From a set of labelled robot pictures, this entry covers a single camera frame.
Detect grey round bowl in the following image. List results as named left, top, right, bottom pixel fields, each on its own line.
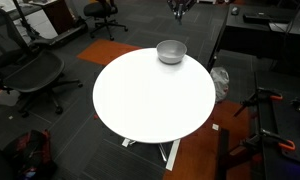
left=156, top=39, right=188, bottom=65

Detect dark grey desk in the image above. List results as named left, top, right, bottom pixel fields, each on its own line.
left=206, top=3, right=300, bottom=73

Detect black desk keyboard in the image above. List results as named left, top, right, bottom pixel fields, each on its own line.
left=242, top=12, right=291, bottom=25

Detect black swivel office chair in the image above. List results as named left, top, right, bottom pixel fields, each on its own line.
left=83, top=0, right=129, bottom=42

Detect translucent plastic bag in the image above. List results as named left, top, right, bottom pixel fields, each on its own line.
left=209, top=66, right=230, bottom=104

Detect dark brown cabinet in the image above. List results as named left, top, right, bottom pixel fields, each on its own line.
left=41, top=0, right=76, bottom=36

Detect black electric scooter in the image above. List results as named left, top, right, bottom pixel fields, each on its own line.
left=11, top=0, right=89, bottom=48

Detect white cabinet desk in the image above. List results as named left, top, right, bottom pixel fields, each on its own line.
left=0, top=0, right=59, bottom=41

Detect white table base legs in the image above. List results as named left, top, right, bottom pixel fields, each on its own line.
left=121, top=137, right=182, bottom=172

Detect black mesh office chair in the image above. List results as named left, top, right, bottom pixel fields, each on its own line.
left=0, top=4, right=84, bottom=118

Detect black work table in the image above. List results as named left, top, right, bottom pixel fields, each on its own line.
left=254, top=71, right=300, bottom=180

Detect white plastic floor object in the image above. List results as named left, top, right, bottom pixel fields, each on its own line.
left=0, top=88, right=21, bottom=107

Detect red black backpack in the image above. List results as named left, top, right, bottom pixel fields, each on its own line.
left=3, top=129, right=58, bottom=180

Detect orange handled black clamp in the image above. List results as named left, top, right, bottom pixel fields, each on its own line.
left=241, top=128, right=296, bottom=153
left=233, top=87, right=284, bottom=118

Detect black stand post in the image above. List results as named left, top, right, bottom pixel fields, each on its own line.
left=216, top=128, right=258, bottom=180

